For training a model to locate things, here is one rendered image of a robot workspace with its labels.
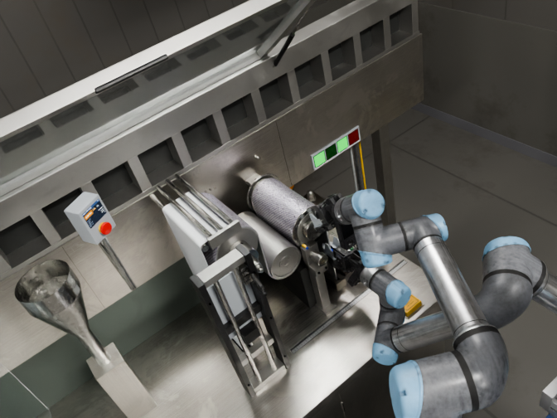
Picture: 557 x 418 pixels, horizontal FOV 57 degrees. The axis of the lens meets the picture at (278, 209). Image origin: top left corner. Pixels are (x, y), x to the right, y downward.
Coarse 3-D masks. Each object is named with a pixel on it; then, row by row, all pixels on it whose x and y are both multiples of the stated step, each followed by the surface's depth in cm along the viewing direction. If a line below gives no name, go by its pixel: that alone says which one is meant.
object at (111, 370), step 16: (48, 288) 135; (80, 288) 130; (80, 304) 130; (48, 320) 126; (64, 320) 128; (80, 320) 133; (80, 336) 137; (96, 352) 143; (112, 352) 150; (96, 368) 147; (112, 368) 146; (128, 368) 150; (112, 384) 149; (128, 384) 153; (128, 400) 155; (144, 400) 160; (128, 416) 159
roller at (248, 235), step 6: (246, 228) 146; (240, 234) 145; (246, 234) 147; (252, 234) 148; (228, 240) 143; (234, 240) 145; (240, 240) 146; (246, 240) 148; (252, 240) 149; (222, 246) 143; (228, 246) 145; (252, 246) 150; (222, 252) 144; (228, 252) 146
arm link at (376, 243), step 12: (360, 228) 126; (372, 228) 125; (384, 228) 127; (396, 228) 126; (360, 240) 127; (372, 240) 125; (384, 240) 125; (396, 240) 125; (360, 252) 127; (372, 252) 125; (384, 252) 125; (396, 252) 127; (372, 264) 125; (384, 264) 125
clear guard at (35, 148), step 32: (224, 32) 114; (256, 32) 133; (160, 64) 109; (192, 64) 125; (224, 64) 147; (96, 96) 104; (128, 96) 119; (160, 96) 139; (32, 128) 99; (64, 128) 113; (96, 128) 130; (0, 160) 108; (32, 160) 124
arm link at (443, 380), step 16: (448, 352) 100; (400, 368) 99; (416, 368) 98; (432, 368) 97; (448, 368) 96; (464, 368) 96; (400, 384) 96; (416, 384) 95; (432, 384) 95; (448, 384) 95; (464, 384) 94; (400, 400) 96; (416, 400) 94; (432, 400) 94; (448, 400) 94; (464, 400) 94; (400, 416) 97; (416, 416) 95; (432, 416) 95; (448, 416) 96
